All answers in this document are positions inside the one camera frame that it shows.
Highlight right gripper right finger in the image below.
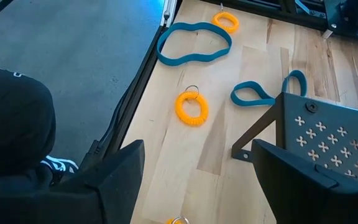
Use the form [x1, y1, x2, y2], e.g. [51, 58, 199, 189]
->
[252, 139, 358, 224]

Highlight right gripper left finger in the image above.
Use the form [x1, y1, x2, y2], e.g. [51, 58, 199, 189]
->
[0, 139, 145, 224]

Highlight blue rubber band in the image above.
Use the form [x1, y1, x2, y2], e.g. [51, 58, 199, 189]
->
[230, 69, 308, 108]

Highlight coloured rubber bands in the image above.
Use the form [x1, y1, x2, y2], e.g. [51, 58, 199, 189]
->
[156, 21, 233, 67]

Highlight person's shoe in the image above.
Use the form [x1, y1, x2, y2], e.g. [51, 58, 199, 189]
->
[40, 154, 80, 175]

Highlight black perforated metal shelf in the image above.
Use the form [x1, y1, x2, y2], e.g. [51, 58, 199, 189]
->
[231, 91, 358, 187]

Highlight person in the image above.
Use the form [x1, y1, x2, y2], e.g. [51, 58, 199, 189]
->
[0, 63, 57, 187]

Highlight silver aluminium bar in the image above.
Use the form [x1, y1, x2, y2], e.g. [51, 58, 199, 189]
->
[159, 0, 178, 28]

